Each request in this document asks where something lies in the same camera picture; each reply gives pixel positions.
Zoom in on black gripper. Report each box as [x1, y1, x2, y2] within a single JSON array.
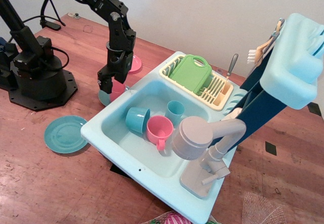
[[97, 42, 133, 94]]

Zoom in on pink mesh bag ball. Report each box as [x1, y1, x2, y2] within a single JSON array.
[[148, 211, 191, 224]]

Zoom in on teal upright cup in sink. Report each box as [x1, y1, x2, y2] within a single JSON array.
[[165, 100, 185, 127]]

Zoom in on pink toy plate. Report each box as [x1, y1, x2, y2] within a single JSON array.
[[129, 55, 142, 74]]

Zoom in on grey handled toy knife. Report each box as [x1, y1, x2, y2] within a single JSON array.
[[226, 54, 239, 80]]

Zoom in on pink toy cup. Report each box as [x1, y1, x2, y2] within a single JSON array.
[[110, 80, 126, 102]]

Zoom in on black cable clamp mount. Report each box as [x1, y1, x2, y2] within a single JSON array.
[[40, 0, 66, 31]]

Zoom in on teal toy plate on table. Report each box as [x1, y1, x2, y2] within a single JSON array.
[[44, 115, 87, 154]]

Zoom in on light blue toy sink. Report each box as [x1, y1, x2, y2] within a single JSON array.
[[80, 51, 250, 224]]

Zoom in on green toy cutting board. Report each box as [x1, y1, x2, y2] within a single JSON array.
[[169, 55, 212, 94]]

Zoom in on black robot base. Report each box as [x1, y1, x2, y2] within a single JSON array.
[[0, 35, 78, 112]]

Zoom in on teal cup lying sideways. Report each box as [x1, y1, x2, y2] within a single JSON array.
[[126, 107, 150, 133]]

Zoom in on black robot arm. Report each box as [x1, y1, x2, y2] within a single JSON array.
[[1, 0, 136, 94]]

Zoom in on grey toy faucet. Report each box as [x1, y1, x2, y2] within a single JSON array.
[[171, 108, 247, 199]]

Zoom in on cream dish drying rack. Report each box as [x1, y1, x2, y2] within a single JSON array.
[[159, 54, 234, 111]]

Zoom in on pink mug in sink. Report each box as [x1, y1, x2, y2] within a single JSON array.
[[146, 115, 173, 151]]

